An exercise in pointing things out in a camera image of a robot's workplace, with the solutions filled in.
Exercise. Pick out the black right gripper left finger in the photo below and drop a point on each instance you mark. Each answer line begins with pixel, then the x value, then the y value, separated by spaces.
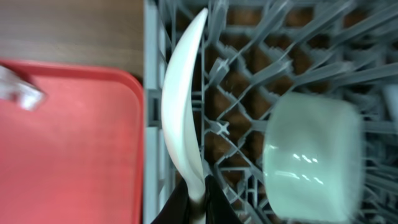
pixel 176 209

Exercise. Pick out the green bowl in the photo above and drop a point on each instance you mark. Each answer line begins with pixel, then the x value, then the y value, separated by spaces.
pixel 313 159

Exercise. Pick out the white plastic spoon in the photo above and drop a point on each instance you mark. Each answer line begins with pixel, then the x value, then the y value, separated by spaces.
pixel 177 116

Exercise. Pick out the light blue bowl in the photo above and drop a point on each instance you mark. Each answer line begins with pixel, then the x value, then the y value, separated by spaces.
pixel 390 94

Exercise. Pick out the red plastic tray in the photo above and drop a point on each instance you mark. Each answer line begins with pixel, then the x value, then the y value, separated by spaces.
pixel 78 157

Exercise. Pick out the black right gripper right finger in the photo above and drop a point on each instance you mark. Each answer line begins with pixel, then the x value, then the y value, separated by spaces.
pixel 218 208

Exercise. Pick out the grey dishwasher rack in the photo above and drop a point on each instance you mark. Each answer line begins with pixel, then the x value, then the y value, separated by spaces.
pixel 251 54

